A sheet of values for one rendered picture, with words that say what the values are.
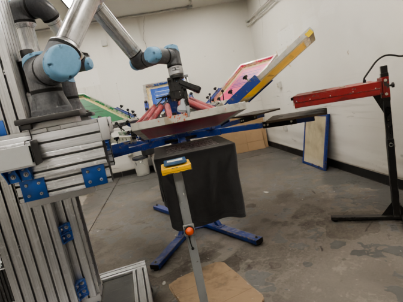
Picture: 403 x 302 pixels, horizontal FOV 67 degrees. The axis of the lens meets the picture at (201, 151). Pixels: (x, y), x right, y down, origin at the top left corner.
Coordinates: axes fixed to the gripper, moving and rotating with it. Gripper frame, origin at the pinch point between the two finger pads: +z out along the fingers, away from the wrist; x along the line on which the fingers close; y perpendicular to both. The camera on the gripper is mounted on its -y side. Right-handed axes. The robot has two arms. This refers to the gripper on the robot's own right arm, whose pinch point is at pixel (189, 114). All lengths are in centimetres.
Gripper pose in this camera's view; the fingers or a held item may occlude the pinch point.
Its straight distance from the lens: 152.9
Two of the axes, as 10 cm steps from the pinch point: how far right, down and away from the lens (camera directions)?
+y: -9.7, 2.1, -1.1
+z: 2.1, 9.8, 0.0
